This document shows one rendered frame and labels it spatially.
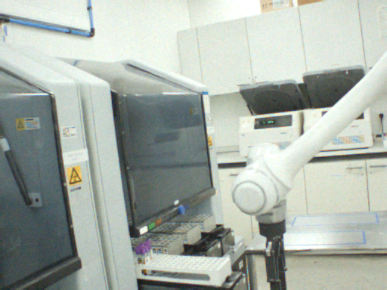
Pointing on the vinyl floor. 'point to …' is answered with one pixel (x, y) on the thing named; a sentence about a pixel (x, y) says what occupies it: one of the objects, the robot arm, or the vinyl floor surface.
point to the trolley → (326, 236)
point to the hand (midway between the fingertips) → (278, 288)
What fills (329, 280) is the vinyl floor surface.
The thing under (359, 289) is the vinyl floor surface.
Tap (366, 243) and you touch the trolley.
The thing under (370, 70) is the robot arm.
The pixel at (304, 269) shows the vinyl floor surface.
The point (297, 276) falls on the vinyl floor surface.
